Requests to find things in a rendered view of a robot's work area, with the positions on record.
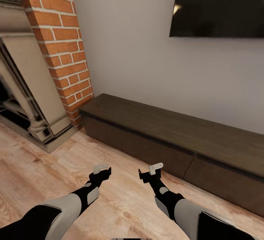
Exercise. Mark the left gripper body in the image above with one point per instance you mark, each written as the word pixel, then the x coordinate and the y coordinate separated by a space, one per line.
pixel 102 176

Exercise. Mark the wood fireplace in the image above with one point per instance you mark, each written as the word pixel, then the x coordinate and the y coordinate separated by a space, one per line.
pixel 29 101

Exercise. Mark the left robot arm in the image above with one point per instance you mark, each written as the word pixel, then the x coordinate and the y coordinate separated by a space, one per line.
pixel 51 219

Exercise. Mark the cabinet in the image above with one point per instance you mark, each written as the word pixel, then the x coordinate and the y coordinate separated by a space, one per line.
pixel 224 160

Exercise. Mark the wall mounted tv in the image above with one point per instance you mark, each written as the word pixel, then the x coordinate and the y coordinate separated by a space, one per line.
pixel 218 19

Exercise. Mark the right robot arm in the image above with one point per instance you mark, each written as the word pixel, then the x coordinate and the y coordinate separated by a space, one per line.
pixel 198 222

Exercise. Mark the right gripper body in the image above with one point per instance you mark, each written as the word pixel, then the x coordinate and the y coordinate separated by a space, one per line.
pixel 150 178

